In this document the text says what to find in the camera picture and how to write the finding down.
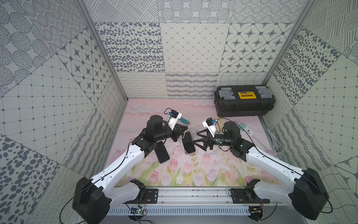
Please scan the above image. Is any teal flat tool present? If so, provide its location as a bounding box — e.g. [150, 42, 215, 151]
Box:
[179, 117, 190, 125]

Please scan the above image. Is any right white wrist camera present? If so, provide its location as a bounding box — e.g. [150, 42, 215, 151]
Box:
[202, 118, 217, 136]

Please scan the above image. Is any small circuit board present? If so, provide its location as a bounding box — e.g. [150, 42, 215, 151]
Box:
[131, 207, 147, 216]

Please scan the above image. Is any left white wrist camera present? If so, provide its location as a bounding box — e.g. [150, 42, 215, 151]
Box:
[164, 108, 182, 130]

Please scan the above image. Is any black toolbox yellow handle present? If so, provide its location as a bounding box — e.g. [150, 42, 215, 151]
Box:
[214, 85, 276, 117]

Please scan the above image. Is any aluminium mounting rail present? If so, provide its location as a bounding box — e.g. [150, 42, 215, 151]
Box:
[105, 182, 293, 209]

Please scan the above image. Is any white power strip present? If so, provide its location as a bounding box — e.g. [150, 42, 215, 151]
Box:
[236, 122, 253, 135]

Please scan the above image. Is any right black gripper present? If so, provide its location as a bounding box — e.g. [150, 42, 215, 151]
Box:
[192, 128, 233, 151]

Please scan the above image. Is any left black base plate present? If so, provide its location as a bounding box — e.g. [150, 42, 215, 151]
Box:
[124, 189, 158, 204]

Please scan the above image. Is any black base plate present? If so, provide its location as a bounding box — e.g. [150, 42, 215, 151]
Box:
[228, 188, 270, 204]
[124, 189, 158, 204]

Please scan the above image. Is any pink floral table mat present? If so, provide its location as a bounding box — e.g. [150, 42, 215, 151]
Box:
[107, 99, 280, 187]

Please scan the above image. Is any black smartphone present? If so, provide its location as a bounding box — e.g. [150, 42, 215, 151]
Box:
[155, 141, 170, 164]
[182, 132, 196, 154]

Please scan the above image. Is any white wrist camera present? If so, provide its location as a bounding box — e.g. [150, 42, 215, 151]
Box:
[202, 118, 217, 136]
[164, 108, 182, 130]

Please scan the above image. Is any white power strip cord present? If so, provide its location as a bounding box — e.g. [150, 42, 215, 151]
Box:
[266, 127, 285, 155]

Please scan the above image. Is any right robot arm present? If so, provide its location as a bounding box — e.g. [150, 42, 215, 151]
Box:
[193, 120, 331, 220]

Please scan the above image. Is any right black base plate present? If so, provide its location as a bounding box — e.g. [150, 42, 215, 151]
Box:
[228, 188, 270, 204]

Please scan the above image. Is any white slotted cable duct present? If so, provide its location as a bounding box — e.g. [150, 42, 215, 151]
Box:
[108, 205, 251, 216]

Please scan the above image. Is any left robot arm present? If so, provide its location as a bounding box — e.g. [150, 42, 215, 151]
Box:
[72, 110, 188, 224]

